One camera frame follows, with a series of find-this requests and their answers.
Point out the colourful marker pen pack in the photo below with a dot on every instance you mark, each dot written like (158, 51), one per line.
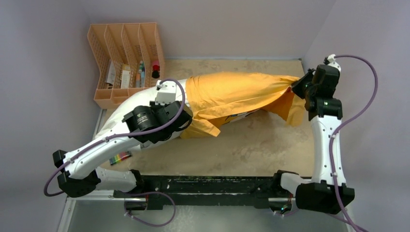
(120, 157)

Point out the red and black bottle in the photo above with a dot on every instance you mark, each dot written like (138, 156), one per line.
(155, 69)

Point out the beige paper card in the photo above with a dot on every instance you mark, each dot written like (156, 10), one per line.
(125, 76)

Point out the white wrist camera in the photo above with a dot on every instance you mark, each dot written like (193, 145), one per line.
(330, 60)
(166, 92)

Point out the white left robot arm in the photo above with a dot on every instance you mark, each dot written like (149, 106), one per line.
(79, 172)

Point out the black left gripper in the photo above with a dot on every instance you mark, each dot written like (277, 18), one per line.
(154, 107)

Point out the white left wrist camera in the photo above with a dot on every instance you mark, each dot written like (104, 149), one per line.
(166, 92)

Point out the orange Mickey Mouse pillowcase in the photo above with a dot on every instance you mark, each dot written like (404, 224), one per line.
(220, 98)

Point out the white paper booklet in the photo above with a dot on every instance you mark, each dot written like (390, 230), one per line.
(111, 74)

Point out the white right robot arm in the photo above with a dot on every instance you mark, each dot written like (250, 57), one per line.
(327, 191)

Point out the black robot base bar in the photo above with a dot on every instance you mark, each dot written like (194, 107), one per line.
(260, 192)

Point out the pink plastic file organizer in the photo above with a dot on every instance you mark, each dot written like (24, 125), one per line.
(124, 43)

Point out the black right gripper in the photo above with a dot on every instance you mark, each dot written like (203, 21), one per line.
(298, 87)

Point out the white pillow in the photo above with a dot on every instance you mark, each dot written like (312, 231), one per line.
(140, 98)

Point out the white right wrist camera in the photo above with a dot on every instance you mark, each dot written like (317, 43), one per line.
(330, 60)

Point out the teal and orange tube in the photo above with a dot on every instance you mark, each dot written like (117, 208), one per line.
(140, 78)

